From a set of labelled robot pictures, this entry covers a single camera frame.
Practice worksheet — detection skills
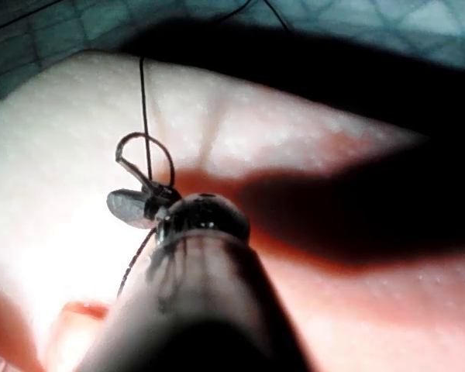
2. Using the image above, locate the right arm needle driver jaw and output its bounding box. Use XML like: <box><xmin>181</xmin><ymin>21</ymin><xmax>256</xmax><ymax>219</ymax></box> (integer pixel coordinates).
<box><xmin>115</xmin><ymin>148</ymin><xmax>181</xmax><ymax>204</ymax></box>
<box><xmin>106</xmin><ymin>188</ymin><xmax>148</xmax><ymax>228</ymax></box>

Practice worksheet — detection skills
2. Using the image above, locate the right arm needle driver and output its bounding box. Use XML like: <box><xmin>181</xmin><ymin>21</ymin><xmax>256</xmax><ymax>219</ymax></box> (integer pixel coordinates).
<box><xmin>143</xmin><ymin>191</ymin><xmax>252</xmax><ymax>250</ymax></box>

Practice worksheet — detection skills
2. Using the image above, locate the black thread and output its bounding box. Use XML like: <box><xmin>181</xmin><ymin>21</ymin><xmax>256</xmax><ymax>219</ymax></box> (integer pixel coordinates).
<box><xmin>115</xmin><ymin>0</ymin><xmax>291</xmax><ymax>300</ymax></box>

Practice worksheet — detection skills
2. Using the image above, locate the tissue pad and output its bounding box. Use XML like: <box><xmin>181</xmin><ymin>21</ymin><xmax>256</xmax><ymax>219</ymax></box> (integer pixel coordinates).
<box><xmin>0</xmin><ymin>49</ymin><xmax>465</xmax><ymax>372</ymax></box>

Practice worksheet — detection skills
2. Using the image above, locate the dark grid mat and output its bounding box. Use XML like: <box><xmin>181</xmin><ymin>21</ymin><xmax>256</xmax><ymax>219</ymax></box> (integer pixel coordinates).
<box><xmin>0</xmin><ymin>0</ymin><xmax>167</xmax><ymax>113</ymax></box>

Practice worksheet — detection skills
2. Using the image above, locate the blue-green cloth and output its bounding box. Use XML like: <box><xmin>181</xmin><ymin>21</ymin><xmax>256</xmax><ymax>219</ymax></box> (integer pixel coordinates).
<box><xmin>255</xmin><ymin>0</ymin><xmax>465</xmax><ymax>74</ymax></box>

